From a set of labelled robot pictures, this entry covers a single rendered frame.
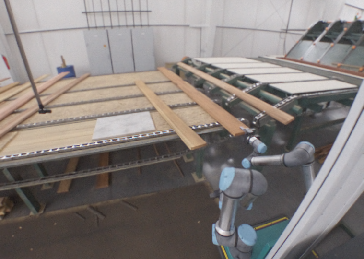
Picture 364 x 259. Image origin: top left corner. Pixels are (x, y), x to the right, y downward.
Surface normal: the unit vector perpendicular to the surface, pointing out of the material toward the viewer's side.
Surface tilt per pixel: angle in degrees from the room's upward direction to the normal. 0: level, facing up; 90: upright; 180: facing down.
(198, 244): 0
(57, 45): 87
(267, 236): 0
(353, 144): 90
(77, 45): 87
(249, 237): 8
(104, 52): 90
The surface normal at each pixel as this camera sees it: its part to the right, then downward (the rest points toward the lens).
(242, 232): 0.13, -0.87
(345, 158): -0.97, 0.11
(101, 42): 0.31, 0.45
